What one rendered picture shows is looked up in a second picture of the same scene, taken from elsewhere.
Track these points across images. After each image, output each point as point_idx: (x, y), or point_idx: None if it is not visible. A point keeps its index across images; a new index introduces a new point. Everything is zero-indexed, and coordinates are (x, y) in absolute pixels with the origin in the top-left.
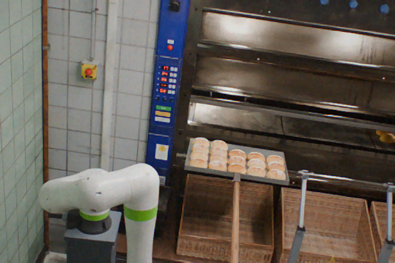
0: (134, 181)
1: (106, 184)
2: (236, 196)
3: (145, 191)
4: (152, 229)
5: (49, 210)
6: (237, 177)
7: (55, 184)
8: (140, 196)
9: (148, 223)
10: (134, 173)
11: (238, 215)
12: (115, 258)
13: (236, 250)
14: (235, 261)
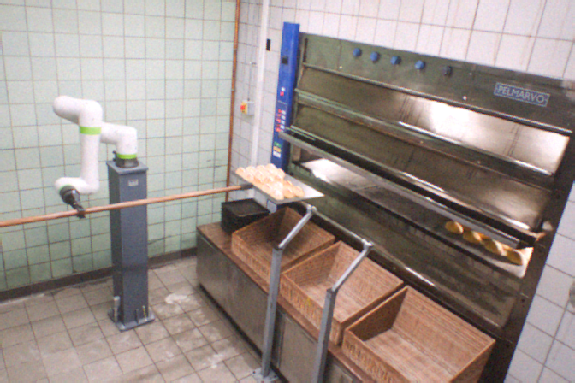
0: (76, 104)
1: (62, 99)
2: (221, 188)
3: (80, 112)
4: (87, 143)
5: None
6: (246, 184)
7: None
8: (78, 114)
9: (83, 136)
10: (80, 101)
11: (198, 193)
12: None
13: (155, 198)
14: (143, 199)
